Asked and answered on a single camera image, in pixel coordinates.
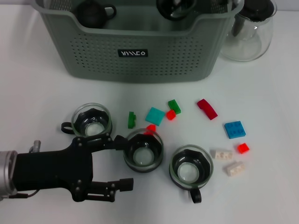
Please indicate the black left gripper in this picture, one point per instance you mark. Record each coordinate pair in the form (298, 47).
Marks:
(51, 170)

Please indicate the cream toy brick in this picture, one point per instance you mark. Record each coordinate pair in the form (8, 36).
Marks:
(222, 154)
(234, 169)

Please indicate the green rectangular toy brick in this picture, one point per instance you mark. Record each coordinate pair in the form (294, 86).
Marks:
(174, 105)

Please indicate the dark red curved toy brick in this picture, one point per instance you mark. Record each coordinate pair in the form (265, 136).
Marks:
(206, 109)

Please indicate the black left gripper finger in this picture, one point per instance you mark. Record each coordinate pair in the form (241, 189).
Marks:
(126, 184)

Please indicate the red sloped toy brick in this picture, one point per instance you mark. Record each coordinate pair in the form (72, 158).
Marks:
(151, 128)

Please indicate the glass teacup with black base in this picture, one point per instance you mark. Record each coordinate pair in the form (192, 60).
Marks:
(142, 156)
(92, 130)
(176, 12)
(188, 173)

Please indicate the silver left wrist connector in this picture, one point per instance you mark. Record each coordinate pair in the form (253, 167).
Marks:
(36, 144)

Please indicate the narrow green toy brick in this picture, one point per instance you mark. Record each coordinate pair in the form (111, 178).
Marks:
(131, 120)

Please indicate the small red toy brick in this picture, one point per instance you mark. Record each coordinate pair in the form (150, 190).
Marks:
(171, 115)
(243, 148)

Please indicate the glass carafe with black lid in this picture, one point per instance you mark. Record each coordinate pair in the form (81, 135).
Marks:
(247, 42)

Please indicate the blue square toy plate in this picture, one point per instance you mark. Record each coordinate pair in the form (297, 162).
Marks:
(234, 130)

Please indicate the teal square toy plate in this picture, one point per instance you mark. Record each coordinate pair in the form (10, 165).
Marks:
(154, 116)

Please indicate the dark clay teapot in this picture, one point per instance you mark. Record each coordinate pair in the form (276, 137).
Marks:
(90, 14)

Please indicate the grey-green perforated storage bin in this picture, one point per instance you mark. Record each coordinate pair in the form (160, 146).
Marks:
(163, 58)

